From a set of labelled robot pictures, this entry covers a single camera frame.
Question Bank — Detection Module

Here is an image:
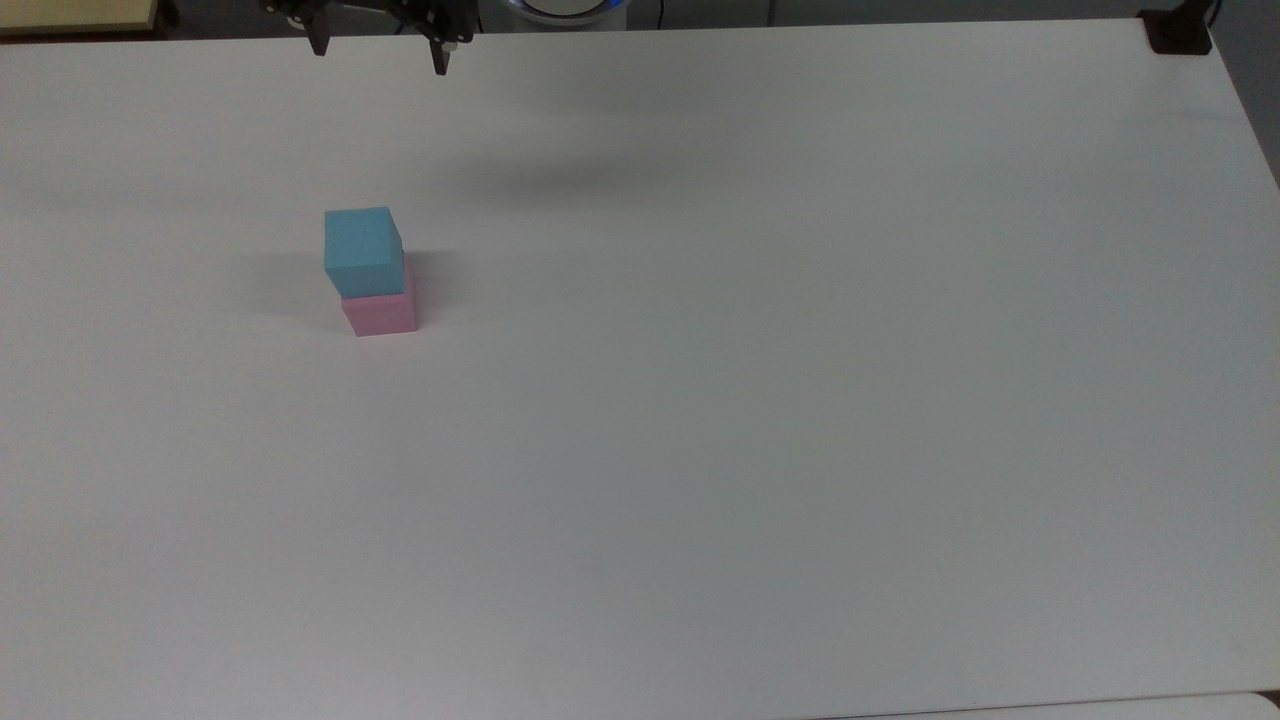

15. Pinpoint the yellow board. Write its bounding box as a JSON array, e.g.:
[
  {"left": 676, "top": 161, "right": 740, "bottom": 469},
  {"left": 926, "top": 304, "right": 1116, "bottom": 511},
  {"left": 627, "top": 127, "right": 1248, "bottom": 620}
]
[{"left": 0, "top": 0, "right": 163, "bottom": 37}]

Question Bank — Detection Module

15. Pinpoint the black table clamp mount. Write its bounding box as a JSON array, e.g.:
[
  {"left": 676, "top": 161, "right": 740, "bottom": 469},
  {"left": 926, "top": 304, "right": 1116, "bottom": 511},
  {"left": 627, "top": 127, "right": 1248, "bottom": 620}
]
[{"left": 1138, "top": 0, "right": 1219, "bottom": 56}]

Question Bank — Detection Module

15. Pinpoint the pink foam cube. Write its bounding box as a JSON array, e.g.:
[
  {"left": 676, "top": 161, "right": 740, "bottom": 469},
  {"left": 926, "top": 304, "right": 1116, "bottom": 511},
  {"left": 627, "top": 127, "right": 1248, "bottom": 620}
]
[{"left": 340, "top": 254, "right": 419, "bottom": 338}]

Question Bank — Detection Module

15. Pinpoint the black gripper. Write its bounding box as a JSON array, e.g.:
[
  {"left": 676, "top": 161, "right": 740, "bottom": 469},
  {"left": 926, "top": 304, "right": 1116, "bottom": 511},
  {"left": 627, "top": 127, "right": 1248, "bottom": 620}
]
[{"left": 262, "top": 0, "right": 477, "bottom": 77}]

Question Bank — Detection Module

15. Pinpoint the blue foam cube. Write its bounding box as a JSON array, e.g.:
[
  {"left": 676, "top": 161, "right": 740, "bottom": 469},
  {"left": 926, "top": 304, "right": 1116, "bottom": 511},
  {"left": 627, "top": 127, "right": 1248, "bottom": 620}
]
[{"left": 323, "top": 207, "right": 405, "bottom": 300}]

